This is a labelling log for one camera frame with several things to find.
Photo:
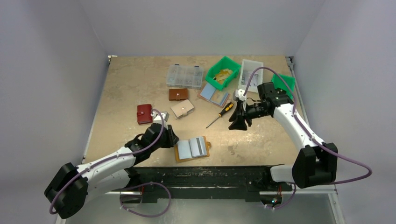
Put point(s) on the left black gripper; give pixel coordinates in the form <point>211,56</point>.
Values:
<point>170,137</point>

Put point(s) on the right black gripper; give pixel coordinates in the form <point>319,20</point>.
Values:
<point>243,114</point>

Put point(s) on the mustard yellow card holder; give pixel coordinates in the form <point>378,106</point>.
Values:
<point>183,153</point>

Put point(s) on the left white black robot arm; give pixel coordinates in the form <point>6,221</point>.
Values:
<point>102,167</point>

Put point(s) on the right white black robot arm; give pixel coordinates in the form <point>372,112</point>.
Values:
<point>316,163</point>

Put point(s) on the beige card holder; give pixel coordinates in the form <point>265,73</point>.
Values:
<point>182,109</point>

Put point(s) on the red leather card holder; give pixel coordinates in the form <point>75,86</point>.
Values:
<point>144,114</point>

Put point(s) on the stack of loose cards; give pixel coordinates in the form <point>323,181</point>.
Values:
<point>214,96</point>

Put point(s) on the cards in white bin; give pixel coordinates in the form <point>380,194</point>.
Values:
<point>246,76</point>

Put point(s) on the brown leather card holder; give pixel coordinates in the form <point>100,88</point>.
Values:
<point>178,94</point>

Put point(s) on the cards in green bin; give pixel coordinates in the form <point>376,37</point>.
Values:
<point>222,75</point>

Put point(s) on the green bin with cards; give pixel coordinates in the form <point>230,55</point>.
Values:
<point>223,63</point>

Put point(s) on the yellow black screwdriver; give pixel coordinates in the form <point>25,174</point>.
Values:
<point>227,108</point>

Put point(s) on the white plastic bin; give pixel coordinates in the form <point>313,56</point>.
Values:
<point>251,65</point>

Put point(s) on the green bin right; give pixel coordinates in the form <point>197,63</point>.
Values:
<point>279,84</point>

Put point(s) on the clear plastic organizer box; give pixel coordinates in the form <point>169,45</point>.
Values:
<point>185,76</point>

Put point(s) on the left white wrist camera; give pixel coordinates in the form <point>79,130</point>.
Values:
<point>160,118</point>

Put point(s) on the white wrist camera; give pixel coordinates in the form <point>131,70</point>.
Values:
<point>240,96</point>
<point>160,118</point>

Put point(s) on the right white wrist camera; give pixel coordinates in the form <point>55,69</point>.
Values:
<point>240,96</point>

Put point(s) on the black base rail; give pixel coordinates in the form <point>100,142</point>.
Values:
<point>213,182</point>

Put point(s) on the aluminium frame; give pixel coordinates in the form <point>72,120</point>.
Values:
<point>69,191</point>

